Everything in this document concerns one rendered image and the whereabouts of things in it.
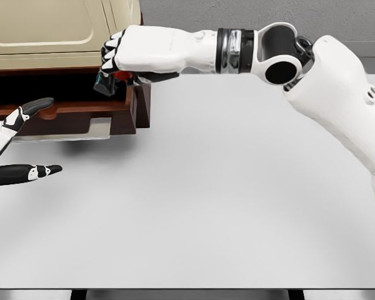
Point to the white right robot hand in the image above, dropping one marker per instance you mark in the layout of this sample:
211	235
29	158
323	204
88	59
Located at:
150	50

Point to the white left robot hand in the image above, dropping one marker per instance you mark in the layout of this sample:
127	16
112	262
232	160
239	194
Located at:
0	136

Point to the black switch with red button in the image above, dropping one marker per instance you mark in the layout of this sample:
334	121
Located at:
104	83

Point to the brown wooden cabinet drawer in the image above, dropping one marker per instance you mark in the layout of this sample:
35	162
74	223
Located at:
65	124

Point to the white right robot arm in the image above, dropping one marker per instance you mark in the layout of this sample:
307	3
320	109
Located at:
331	81

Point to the cream and brown wooden cabinet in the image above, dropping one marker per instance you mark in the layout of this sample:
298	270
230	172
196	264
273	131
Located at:
50	31

